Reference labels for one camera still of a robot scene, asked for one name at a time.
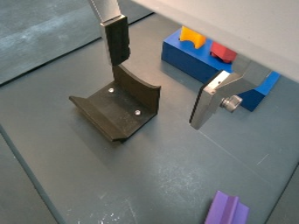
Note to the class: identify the red pentagon peg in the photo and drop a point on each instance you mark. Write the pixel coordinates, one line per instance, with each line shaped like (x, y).
(222, 52)

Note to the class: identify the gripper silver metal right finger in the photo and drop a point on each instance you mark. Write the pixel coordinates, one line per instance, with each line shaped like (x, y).
(220, 93)

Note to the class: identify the black curved fixture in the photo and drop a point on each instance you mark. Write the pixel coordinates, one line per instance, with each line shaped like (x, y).
(122, 106)

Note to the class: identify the blue peg board block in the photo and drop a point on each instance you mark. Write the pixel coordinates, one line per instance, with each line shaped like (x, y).
(201, 66)

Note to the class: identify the yellow orange crescent peg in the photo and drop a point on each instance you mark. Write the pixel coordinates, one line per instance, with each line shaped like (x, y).
(190, 35)

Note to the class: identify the purple star prism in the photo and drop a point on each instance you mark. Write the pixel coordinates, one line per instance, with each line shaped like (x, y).
(226, 210)

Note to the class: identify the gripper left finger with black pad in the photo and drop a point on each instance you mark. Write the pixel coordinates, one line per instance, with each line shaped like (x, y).
(114, 28)

